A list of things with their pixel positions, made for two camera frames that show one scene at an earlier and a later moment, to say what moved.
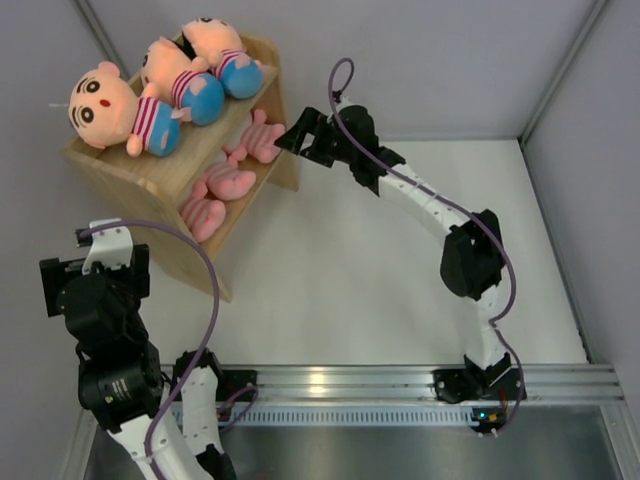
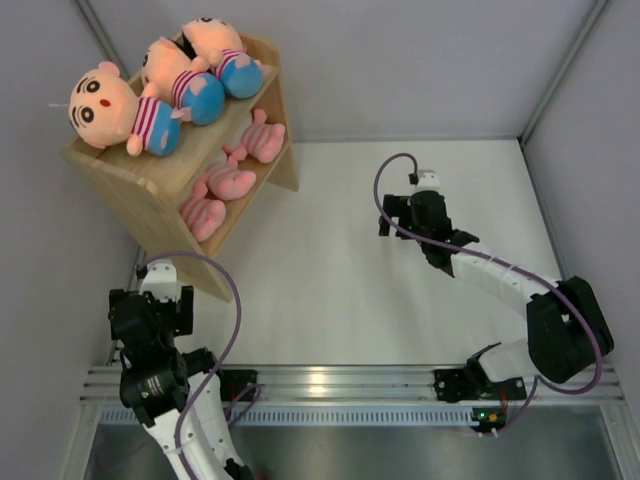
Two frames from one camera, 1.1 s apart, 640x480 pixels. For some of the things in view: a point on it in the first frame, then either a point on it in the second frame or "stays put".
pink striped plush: x=258 y=140 stays put
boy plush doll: x=221 y=47 stays put
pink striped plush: x=225 y=182 stays put
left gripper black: x=134 y=278 → x=179 y=311
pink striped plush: x=201 y=215 stays put
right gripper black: x=317 y=127 → x=398 y=206
